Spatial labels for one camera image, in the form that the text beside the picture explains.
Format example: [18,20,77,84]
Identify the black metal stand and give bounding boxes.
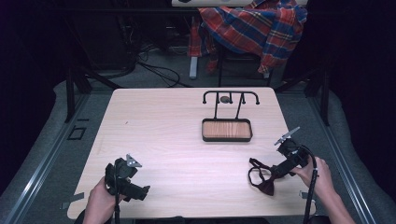
[64,64,122,124]
[274,66,331,127]

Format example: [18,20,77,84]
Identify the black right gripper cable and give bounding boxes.
[297,145,319,224]

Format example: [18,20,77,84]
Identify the red blue plaid shirt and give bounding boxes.
[188,0,309,75]

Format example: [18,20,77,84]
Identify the person's right hand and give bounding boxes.
[290,156,334,198]

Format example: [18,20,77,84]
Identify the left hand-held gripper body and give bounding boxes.
[105,153,143,203]

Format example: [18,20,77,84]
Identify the black rack with wooden tray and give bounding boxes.
[201,90,261,144]

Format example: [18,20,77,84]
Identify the person's left hand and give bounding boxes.
[88,176,127,217]

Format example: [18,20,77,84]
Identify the black chair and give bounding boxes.
[216,43,273,88]

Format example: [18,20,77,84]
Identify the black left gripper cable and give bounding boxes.
[113,160,121,224]

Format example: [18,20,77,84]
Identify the white table leg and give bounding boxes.
[189,55,199,80]

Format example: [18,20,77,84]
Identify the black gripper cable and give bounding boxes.
[297,145,319,224]
[113,160,121,224]

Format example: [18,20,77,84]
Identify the black floor cables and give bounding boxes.
[92,40,194,89]

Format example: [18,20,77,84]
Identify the dark bow tie with strap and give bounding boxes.
[247,157,282,197]

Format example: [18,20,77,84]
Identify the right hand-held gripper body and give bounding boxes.
[274,126,311,173]

